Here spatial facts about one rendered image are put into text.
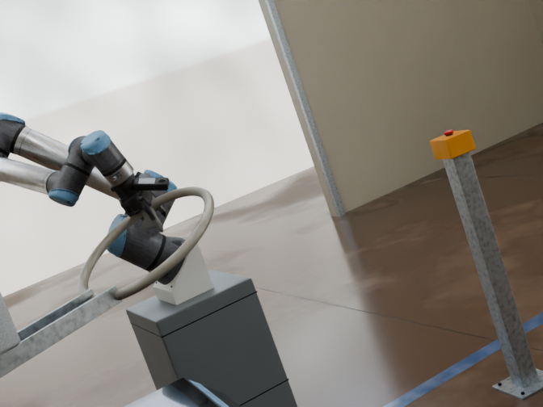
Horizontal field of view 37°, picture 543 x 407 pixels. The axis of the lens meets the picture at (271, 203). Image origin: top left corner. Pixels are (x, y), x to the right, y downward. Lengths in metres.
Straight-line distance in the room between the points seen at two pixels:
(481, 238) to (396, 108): 5.06
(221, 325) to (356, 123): 5.19
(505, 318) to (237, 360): 1.09
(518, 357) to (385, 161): 4.90
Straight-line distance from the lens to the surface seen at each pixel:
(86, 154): 2.59
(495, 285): 3.36
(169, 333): 2.95
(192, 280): 3.06
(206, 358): 3.02
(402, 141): 8.29
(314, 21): 7.92
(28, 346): 2.16
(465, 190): 3.25
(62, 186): 2.66
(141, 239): 3.02
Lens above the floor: 1.56
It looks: 9 degrees down
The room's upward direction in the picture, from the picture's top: 19 degrees counter-clockwise
